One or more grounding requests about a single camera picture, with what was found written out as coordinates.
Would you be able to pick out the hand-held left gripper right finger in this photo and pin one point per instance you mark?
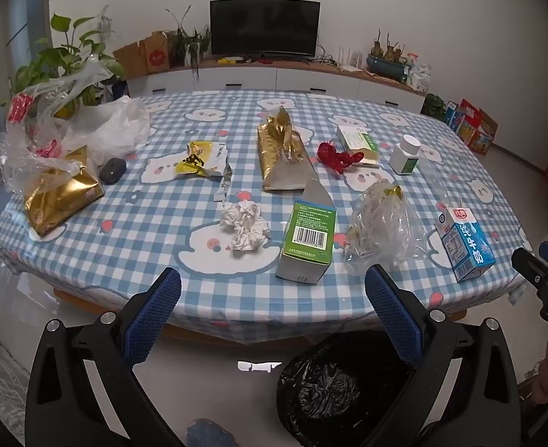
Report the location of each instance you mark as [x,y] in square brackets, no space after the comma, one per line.
[392,316]

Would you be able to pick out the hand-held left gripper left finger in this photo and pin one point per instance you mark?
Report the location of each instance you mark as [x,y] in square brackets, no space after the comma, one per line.
[155,316]

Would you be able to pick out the blue milk carton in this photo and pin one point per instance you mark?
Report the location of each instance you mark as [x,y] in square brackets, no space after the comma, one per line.
[465,247]

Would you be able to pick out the clear plastic wrapper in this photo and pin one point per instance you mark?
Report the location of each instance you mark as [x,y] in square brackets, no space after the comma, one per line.
[381,233]

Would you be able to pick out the bin with black liner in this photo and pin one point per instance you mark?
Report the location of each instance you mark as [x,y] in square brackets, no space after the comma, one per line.
[325,396]

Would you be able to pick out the green medicine box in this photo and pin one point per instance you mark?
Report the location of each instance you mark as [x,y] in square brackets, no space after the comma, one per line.
[306,242]

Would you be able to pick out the white tissue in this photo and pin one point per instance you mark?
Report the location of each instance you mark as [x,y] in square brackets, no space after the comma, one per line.
[246,226]

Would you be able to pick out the white pill bottle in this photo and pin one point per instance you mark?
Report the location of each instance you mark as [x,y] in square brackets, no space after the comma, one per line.
[405,158]

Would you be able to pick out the yellow snack packet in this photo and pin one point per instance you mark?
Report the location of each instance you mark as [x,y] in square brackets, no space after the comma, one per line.
[199,158]

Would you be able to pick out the red knotted ornament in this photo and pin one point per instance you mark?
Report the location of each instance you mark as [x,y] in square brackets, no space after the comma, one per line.
[334,158]

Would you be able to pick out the green white box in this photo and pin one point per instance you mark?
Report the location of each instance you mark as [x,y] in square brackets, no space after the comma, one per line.
[360,144]

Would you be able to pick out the tall gold foil bag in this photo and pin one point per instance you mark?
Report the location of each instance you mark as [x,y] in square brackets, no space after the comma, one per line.
[278,158]

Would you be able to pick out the blue slipper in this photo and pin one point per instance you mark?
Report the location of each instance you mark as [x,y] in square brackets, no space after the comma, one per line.
[209,433]

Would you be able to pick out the brown cardboard carton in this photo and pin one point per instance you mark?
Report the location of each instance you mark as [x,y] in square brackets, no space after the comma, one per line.
[485,132]

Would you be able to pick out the silver wrapper strip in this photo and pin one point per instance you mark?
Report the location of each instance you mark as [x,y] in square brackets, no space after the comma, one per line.
[223,186]

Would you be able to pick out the crumpled gold foil bag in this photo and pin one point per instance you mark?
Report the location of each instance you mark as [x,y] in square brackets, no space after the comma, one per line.
[60,200]

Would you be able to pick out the dark grey computer mouse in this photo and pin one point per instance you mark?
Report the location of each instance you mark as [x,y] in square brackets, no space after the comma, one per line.
[112,170]

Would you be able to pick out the blue printed box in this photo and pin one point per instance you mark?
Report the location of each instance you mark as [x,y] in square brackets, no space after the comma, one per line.
[454,114]

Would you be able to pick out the small green floor plant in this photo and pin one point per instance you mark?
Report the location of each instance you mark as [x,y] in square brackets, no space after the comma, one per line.
[434,107]

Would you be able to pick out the small white bag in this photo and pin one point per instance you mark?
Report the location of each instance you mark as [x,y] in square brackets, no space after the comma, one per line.
[420,79]

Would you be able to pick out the clear plastic bag red print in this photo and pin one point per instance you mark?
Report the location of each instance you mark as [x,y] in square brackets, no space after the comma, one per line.
[32,125]

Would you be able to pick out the white spray bottle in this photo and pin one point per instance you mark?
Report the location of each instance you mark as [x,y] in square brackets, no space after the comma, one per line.
[411,63]

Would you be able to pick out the bonsai in blue pot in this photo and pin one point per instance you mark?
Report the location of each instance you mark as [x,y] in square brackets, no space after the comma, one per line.
[385,63]

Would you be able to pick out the white router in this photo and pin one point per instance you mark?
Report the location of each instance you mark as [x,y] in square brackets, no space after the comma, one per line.
[351,67]

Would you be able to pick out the white television cabinet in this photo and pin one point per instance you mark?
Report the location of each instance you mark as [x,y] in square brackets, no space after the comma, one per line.
[255,77]

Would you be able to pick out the yellow flat item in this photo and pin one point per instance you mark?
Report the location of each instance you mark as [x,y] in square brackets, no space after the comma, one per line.
[230,60]

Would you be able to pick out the thin leafy potted plant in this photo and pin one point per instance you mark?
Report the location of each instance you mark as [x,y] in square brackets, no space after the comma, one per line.
[190,44]

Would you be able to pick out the green pothos plant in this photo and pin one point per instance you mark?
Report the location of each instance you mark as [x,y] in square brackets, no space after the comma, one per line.
[57,56]

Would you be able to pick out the wiry dry plant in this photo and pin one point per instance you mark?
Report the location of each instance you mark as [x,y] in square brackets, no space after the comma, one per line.
[104,23]

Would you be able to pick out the black television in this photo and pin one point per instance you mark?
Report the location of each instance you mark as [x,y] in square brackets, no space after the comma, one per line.
[264,28]

